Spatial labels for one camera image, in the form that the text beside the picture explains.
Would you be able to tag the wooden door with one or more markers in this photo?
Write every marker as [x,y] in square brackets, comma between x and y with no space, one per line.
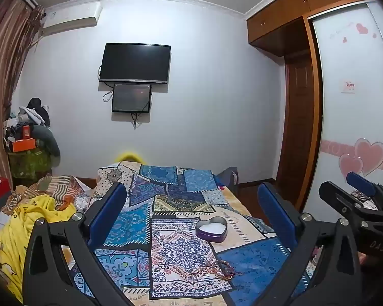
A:
[298,118]

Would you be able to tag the small black monitor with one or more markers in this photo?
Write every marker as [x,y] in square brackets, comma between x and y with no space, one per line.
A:
[131,98]

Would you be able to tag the white air conditioner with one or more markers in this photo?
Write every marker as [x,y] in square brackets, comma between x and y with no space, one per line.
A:
[71,17]

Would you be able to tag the black wall television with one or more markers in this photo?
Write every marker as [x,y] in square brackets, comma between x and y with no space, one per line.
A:
[135,62]

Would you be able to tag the yellow object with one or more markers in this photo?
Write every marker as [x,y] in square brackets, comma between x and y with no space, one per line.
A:
[129,156]

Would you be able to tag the purple heart-shaped tin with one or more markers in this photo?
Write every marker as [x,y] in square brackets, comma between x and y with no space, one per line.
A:
[210,236]

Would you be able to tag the striped blanket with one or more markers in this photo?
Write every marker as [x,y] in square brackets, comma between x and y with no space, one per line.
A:
[54,188]

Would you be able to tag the yellow cloth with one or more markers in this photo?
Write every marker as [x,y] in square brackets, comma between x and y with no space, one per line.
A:
[25,226]

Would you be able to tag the striped brown curtain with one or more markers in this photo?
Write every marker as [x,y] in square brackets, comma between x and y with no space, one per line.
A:
[3,70]

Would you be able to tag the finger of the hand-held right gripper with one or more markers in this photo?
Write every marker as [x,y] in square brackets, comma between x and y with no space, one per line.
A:
[360,183]
[336,197]

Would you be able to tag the wooden wardrobe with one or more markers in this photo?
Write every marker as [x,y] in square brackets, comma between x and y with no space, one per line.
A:
[348,54]

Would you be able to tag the patchwork blanket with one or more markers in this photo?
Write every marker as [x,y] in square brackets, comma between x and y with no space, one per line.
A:
[175,229]

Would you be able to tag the pile of clothes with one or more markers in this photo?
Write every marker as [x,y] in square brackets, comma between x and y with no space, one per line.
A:
[32,111]

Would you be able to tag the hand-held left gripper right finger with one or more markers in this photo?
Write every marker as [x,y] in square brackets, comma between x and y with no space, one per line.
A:
[276,213]

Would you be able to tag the red and white sticker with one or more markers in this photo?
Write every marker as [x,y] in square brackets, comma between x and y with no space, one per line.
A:
[349,86]

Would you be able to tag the green patterned cloth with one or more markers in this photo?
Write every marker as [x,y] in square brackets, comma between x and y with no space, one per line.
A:
[28,165]

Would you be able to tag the orange box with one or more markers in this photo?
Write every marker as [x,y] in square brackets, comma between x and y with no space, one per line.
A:
[24,145]

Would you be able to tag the dark backpack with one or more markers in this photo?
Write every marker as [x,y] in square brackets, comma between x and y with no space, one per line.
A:
[228,178]

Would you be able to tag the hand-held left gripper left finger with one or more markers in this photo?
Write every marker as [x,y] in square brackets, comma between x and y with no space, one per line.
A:
[110,210]

